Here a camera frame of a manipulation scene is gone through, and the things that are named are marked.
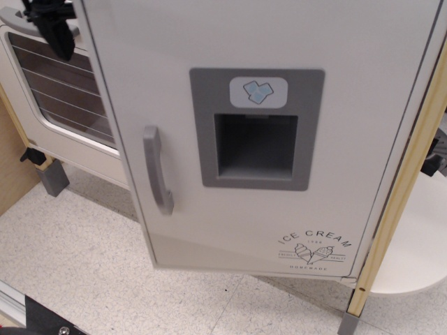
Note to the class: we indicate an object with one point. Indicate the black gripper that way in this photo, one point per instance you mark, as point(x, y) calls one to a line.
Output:
point(50, 18)

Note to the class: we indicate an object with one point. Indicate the grey fridge door handle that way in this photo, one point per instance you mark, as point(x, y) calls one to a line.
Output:
point(152, 150)

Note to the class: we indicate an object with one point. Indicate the white fridge door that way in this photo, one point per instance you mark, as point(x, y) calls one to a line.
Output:
point(377, 57)

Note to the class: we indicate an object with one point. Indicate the white oven door with window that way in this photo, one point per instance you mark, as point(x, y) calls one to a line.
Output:
point(58, 103)

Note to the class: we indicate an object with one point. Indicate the black clamp at left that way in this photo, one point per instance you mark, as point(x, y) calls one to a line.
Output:
point(35, 156)

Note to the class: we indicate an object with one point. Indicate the black clamp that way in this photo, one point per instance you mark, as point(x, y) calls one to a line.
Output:
point(35, 156)
point(435, 159)

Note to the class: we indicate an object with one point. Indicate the grey left foot cap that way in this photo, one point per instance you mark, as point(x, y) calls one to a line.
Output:
point(54, 178)

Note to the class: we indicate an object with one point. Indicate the grey foot cap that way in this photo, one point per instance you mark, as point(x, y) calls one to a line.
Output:
point(54, 178)
point(348, 324)

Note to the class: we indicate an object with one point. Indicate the wooden panel at left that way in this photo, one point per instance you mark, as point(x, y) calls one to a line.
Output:
point(17, 178)

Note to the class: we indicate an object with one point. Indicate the grey ice dispenser panel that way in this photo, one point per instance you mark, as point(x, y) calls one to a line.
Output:
point(256, 128)

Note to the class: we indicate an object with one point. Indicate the black clamp at right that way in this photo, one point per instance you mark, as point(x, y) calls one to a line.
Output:
point(435, 159)

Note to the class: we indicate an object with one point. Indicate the grey right foot cap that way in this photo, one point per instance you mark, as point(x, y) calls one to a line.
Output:
point(348, 324)

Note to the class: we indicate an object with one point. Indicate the grey oven door handle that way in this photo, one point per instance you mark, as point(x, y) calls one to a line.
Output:
point(18, 21)

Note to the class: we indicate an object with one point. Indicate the aluminium rail at bottom left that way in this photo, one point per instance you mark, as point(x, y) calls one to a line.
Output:
point(13, 305)

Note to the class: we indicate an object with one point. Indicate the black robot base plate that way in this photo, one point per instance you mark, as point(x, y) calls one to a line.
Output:
point(41, 320)

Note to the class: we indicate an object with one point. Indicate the light wooden side post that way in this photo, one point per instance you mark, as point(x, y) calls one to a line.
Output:
point(424, 129)

